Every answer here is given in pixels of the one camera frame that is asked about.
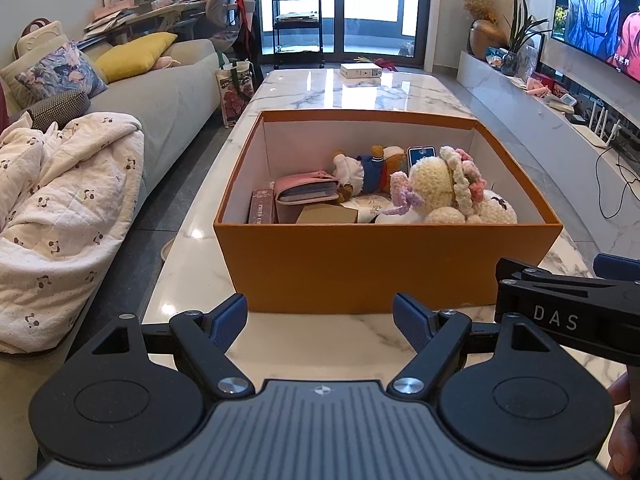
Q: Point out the green potted plant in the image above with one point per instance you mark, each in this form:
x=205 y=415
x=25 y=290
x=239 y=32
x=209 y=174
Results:
x=522 y=30

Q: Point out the gold vase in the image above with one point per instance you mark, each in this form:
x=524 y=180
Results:
x=487 y=37

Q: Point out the printed shopping bag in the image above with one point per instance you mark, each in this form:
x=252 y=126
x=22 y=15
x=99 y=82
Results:
x=235 y=95

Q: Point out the wall television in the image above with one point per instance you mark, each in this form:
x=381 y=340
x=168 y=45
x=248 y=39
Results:
x=595 y=10

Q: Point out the small white box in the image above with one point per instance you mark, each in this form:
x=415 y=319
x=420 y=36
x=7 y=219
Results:
x=360 y=71

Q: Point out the white slipper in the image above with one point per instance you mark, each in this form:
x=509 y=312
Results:
x=167 y=250

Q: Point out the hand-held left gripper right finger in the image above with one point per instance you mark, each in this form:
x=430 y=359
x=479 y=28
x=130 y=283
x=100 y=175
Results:
x=412 y=320

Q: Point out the small white desk clock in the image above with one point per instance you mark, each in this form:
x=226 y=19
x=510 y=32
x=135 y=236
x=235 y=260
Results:
x=562 y=102

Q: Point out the grey sofa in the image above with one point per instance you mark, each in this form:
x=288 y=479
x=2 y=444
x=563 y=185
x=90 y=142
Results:
x=175 y=90

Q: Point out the white marble television console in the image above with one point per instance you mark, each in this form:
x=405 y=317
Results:
x=545 y=135

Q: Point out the floral fabric pouch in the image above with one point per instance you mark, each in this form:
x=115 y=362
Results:
x=367 y=205

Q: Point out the dog plush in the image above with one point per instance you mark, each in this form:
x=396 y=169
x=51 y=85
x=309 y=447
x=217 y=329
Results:
x=370 y=167

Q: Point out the pink console item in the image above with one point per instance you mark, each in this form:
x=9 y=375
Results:
x=537 y=90

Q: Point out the large orange cardboard box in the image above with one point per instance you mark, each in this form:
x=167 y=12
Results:
x=375 y=265

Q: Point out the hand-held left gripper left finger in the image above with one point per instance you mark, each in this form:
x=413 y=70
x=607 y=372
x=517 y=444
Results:
x=227 y=322

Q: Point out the beige bear-shaped cushion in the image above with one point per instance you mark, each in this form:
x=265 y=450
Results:
x=40 y=40

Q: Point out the blue floral pillow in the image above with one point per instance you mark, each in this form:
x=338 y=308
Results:
x=60 y=72

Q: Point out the blue packet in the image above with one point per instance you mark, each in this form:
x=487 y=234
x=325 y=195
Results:
x=497 y=55

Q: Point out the grey desk chair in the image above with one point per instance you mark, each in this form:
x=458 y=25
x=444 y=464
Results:
x=220 y=0

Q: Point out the cluttered desk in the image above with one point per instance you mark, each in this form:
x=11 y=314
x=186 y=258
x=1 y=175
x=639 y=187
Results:
x=150 y=10

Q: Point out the pink wallet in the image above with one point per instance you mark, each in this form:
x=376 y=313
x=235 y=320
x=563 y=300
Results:
x=305 y=187

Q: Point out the pink plush toy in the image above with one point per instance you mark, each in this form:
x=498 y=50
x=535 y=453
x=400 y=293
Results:
x=166 y=62

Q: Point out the black rolling cart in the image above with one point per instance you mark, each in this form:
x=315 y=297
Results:
x=297 y=20

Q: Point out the maroon cloth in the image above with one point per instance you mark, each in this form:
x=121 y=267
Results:
x=3 y=110

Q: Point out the dried flower bunch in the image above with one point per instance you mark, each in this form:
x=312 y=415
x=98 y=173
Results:
x=479 y=5

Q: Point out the person's right hand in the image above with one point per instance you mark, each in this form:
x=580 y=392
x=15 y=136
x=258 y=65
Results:
x=625 y=445

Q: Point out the dark brown book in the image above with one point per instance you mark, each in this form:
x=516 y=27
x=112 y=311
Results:
x=262 y=207

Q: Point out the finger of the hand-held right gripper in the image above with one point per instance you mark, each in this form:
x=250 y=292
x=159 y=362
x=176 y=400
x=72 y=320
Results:
x=617 y=266
x=515 y=271

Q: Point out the cream crochet bunny doll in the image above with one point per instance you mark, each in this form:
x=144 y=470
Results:
x=430 y=180

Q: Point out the white router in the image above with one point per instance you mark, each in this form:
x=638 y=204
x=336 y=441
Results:
x=597 y=135

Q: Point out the gold cardboard box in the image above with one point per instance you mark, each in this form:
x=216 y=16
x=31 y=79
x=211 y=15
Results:
x=325 y=214

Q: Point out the yellow pillow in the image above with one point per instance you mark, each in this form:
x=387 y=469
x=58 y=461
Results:
x=132 y=57

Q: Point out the red and green floor toy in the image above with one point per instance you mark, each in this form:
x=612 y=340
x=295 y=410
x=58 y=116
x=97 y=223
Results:
x=377 y=61

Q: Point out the white panda print blanket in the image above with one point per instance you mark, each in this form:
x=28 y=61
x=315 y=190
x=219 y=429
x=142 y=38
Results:
x=65 y=220

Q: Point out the houndstooth pillow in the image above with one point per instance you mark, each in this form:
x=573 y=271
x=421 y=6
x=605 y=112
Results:
x=57 y=109

